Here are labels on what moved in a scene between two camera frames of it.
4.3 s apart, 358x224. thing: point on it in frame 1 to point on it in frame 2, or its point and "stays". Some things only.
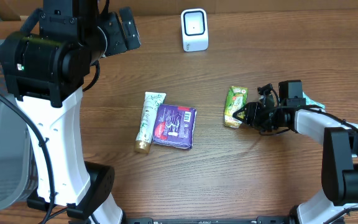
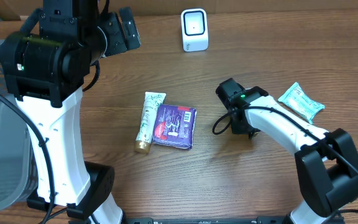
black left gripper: (114, 45) stays
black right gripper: (255, 117) to (240, 129)
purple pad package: (175, 126) stays
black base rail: (260, 219) stays
